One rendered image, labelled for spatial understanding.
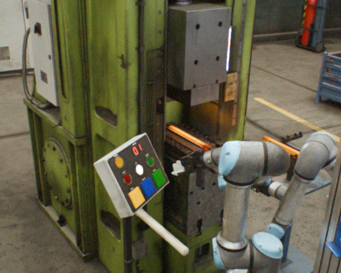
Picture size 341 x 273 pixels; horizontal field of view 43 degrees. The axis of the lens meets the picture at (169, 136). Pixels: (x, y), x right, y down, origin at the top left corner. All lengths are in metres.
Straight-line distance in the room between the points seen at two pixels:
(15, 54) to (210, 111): 5.16
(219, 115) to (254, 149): 1.27
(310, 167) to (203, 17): 0.91
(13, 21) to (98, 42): 4.95
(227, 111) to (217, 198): 0.55
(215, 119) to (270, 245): 1.22
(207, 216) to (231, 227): 1.08
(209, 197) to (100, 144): 0.74
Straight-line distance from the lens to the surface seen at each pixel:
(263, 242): 1.70
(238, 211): 1.55
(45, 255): 3.32
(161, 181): 2.13
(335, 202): 1.50
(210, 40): 2.28
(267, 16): 10.26
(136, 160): 2.03
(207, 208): 2.63
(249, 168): 1.44
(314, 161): 1.85
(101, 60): 2.52
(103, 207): 2.93
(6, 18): 7.36
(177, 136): 2.61
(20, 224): 3.67
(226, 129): 2.77
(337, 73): 6.32
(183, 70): 2.22
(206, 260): 2.97
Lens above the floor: 2.07
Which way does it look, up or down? 24 degrees down
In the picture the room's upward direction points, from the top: 1 degrees clockwise
